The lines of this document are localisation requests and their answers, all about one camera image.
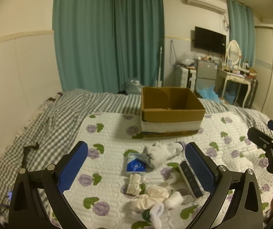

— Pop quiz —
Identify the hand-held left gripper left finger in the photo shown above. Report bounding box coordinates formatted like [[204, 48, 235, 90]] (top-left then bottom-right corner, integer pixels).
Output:
[[9, 141, 89, 229]]

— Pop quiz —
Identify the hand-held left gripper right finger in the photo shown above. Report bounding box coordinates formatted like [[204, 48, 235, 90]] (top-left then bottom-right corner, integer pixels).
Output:
[[185, 142, 264, 229]]

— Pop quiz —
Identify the small white sock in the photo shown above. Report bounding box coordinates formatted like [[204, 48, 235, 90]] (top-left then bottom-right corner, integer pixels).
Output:
[[169, 171, 183, 185]]

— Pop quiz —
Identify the large white sock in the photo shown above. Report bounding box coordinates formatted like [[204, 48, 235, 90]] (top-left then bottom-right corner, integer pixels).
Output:
[[143, 142, 185, 169]]

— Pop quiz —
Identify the cream scrunchie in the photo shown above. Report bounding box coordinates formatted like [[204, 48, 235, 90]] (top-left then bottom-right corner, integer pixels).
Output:
[[130, 187, 173, 211]]

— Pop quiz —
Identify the cardboard box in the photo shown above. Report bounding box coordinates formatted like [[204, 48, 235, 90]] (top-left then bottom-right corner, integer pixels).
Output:
[[140, 86, 206, 138]]

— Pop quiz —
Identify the white sock with green trim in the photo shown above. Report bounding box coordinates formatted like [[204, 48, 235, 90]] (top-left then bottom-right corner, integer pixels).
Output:
[[143, 202, 165, 229]]

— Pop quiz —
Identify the blue tissue packet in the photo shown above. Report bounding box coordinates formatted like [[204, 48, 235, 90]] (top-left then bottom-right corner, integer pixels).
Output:
[[126, 153, 148, 173]]

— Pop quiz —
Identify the small cream sock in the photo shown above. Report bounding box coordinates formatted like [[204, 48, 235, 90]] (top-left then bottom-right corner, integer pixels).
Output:
[[126, 173, 143, 195]]

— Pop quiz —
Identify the white remote control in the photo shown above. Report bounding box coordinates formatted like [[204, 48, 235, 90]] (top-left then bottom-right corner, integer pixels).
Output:
[[178, 161, 204, 199]]

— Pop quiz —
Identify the floral quilted blanket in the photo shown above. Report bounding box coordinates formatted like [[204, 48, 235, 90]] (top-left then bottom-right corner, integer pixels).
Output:
[[35, 111, 273, 229]]

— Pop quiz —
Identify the blue waste basket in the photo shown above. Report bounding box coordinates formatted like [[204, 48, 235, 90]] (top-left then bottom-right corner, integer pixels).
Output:
[[223, 91, 236, 104]]

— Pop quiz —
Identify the white dressing table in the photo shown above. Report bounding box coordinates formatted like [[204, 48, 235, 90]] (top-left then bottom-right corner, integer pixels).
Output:
[[216, 67, 253, 108]]

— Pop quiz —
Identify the blue plastic bag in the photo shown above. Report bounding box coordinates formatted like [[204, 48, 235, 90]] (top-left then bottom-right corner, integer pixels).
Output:
[[196, 85, 221, 103]]

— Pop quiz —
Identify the grey mini fridge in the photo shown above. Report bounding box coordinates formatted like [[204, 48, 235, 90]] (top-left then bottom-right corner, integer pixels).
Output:
[[196, 59, 218, 91]]

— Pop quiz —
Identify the oval white vanity mirror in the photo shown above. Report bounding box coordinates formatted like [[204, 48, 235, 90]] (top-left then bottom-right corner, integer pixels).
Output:
[[225, 40, 242, 65]]

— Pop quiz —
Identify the white storage cabinet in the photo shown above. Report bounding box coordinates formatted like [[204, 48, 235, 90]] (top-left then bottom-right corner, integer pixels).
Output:
[[175, 66, 197, 91]]

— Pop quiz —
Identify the clear water jug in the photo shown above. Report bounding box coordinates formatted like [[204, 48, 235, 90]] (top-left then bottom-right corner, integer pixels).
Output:
[[126, 79, 144, 96]]

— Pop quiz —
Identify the narrow green curtain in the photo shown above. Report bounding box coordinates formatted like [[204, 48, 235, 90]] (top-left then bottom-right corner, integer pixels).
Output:
[[226, 0, 256, 68]]

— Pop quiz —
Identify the clear plastic bag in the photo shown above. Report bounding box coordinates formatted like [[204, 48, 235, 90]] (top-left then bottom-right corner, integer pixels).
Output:
[[176, 52, 196, 68]]

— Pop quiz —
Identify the white mop pole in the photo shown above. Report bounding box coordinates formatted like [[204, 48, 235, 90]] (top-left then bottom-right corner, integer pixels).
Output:
[[155, 45, 163, 88]]

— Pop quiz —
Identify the wide green curtain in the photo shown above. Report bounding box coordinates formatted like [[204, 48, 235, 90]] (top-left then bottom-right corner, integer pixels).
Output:
[[52, 0, 164, 96]]

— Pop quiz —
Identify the white air conditioner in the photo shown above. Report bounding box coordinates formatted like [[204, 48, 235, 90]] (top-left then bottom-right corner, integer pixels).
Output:
[[184, 0, 227, 14]]

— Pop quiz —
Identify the black wall television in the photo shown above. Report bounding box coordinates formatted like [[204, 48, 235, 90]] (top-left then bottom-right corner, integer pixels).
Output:
[[194, 26, 227, 55]]

